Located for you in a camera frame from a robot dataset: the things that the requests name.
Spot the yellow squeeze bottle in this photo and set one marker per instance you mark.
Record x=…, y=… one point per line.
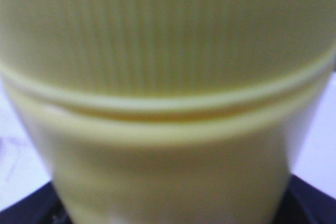
x=167, y=111

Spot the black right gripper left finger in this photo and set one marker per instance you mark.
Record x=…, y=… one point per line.
x=41, y=206

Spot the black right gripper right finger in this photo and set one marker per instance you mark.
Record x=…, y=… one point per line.
x=303, y=203

